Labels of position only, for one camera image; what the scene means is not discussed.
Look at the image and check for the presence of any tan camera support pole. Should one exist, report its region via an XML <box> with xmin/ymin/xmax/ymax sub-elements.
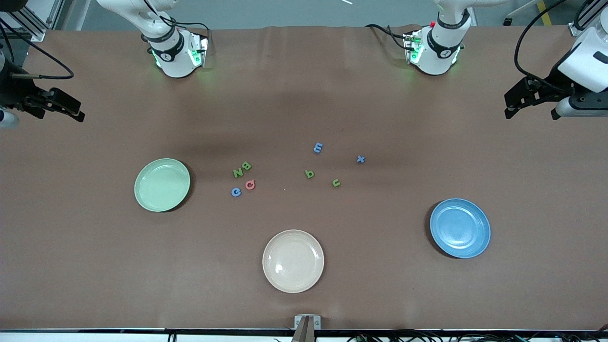
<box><xmin>291</xmin><ymin>317</ymin><xmax>315</xmax><ymax>342</ymax></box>

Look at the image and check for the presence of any metal base connector bracket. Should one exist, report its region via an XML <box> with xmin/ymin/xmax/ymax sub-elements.
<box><xmin>188</xmin><ymin>33</ymin><xmax>209</xmax><ymax>67</ymax></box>
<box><xmin>404</xmin><ymin>29</ymin><xmax>423</xmax><ymax>65</ymax></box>

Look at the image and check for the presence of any grey metal mounting bracket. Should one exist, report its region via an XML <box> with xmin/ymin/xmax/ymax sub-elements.
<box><xmin>294</xmin><ymin>315</ymin><xmax>322</xmax><ymax>330</ymax></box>

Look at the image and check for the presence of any beige plate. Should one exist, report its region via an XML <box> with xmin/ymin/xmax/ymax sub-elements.
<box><xmin>262</xmin><ymin>229</ymin><xmax>325</xmax><ymax>294</ymax></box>

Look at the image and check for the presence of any black base cable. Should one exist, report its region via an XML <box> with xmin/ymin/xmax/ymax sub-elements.
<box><xmin>365</xmin><ymin>24</ymin><xmax>414</xmax><ymax>50</ymax></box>
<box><xmin>159</xmin><ymin>17</ymin><xmax>210</xmax><ymax>36</ymax></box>

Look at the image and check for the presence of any light green plate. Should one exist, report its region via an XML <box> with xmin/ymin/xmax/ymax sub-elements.
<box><xmin>134</xmin><ymin>158</ymin><xmax>191</xmax><ymax>212</ymax></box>

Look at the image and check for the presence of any brown table mat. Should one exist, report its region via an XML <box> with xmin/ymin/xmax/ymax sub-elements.
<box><xmin>0</xmin><ymin>25</ymin><xmax>608</xmax><ymax>331</ymax></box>

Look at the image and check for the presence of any blue plate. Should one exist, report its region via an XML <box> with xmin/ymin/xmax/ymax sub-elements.
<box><xmin>429</xmin><ymin>198</ymin><xmax>491</xmax><ymax>259</ymax></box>

